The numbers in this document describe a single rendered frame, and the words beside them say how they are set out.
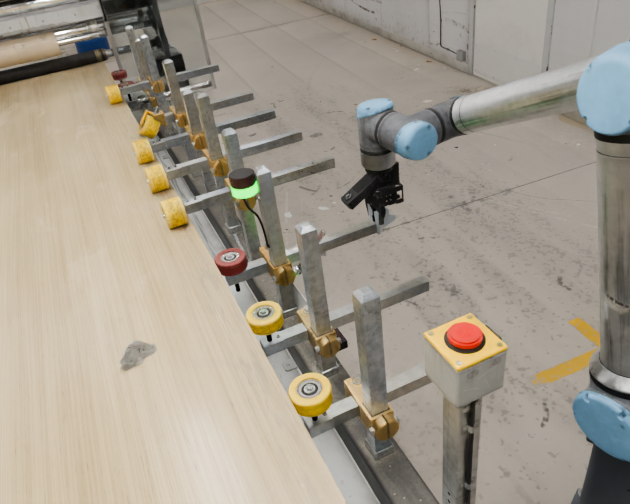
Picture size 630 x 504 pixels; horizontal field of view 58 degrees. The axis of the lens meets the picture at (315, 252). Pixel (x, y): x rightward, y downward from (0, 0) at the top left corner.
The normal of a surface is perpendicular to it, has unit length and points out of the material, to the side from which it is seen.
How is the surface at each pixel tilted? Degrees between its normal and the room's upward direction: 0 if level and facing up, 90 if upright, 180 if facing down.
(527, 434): 0
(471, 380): 90
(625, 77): 83
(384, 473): 0
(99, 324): 0
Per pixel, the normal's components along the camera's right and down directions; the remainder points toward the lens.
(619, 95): -0.85, 0.28
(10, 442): -0.12, -0.81
